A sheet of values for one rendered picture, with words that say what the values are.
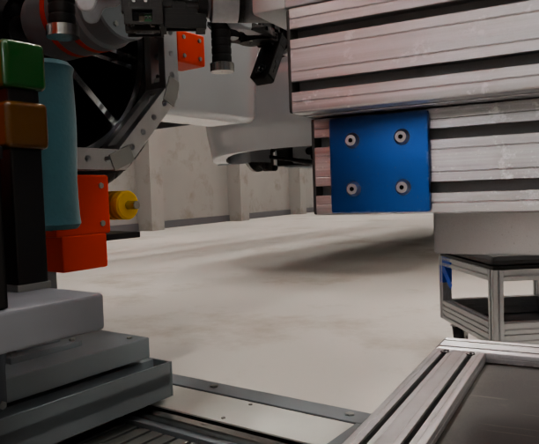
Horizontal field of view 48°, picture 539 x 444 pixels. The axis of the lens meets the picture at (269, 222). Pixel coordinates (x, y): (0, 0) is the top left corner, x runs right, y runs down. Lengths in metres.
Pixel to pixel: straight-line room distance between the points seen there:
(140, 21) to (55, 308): 0.49
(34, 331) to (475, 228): 0.40
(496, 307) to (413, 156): 1.23
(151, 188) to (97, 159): 8.27
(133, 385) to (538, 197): 0.97
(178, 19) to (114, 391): 0.73
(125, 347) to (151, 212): 8.17
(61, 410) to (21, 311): 0.75
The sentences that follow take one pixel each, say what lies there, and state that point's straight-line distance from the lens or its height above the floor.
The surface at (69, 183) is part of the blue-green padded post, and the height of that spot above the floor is 0.55.
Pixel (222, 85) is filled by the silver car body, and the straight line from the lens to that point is 1.81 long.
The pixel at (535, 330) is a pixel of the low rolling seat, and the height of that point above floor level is 0.13.
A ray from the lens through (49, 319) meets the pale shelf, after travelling 0.49.
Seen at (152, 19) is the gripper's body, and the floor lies 0.76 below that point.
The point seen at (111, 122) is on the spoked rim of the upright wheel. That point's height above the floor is 0.69.
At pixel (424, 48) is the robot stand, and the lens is 0.50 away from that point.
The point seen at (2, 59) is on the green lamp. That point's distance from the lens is 0.56.
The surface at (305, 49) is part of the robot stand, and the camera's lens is 0.54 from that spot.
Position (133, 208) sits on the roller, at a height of 0.50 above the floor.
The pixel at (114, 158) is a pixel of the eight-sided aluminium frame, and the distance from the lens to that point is 1.21.
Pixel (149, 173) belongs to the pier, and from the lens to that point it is 9.46.
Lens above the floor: 0.53
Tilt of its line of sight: 3 degrees down
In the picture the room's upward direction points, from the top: 2 degrees counter-clockwise
